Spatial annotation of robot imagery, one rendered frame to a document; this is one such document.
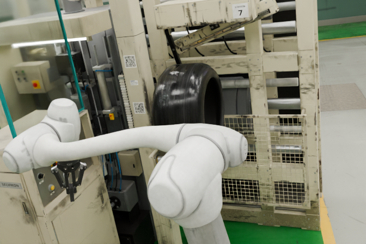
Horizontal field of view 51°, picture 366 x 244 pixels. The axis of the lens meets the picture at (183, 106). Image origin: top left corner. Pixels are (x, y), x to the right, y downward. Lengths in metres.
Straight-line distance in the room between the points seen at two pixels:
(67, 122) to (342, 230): 2.38
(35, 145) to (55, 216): 1.05
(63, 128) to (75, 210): 1.10
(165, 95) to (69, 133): 0.88
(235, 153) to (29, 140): 0.61
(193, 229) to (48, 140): 0.53
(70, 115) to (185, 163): 0.56
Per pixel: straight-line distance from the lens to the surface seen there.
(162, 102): 2.10
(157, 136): 1.11
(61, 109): 1.31
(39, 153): 1.22
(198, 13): 2.34
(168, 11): 2.41
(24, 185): 2.12
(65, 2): 2.79
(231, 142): 0.99
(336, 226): 3.24
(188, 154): 0.89
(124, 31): 2.26
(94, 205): 2.50
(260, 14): 2.39
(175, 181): 0.84
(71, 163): 1.45
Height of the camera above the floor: 1.97
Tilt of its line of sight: 19 degrees down
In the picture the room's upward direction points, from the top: 9 degrees counter-clockwise
